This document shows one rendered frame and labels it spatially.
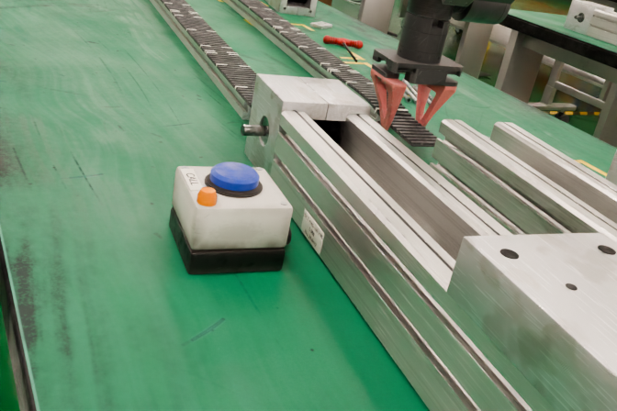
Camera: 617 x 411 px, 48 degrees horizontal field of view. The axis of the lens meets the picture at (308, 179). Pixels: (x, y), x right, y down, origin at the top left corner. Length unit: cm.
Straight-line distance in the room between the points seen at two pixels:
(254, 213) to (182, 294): 8
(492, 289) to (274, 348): 17
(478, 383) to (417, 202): 22
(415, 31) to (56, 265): 53
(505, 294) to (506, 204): 31
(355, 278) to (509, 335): 19
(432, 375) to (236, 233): 19
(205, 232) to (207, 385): 13
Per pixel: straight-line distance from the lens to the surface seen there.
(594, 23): 246
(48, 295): 53
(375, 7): 334
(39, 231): 61
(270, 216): 55
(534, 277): 40
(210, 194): 53
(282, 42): 134
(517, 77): 268
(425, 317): 47
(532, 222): 67
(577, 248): 46
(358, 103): 74
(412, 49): 89
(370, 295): 53
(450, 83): 92
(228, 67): 101
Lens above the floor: 108
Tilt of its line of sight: 23 degrees down
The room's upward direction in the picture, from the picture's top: 11 degrees clockwise
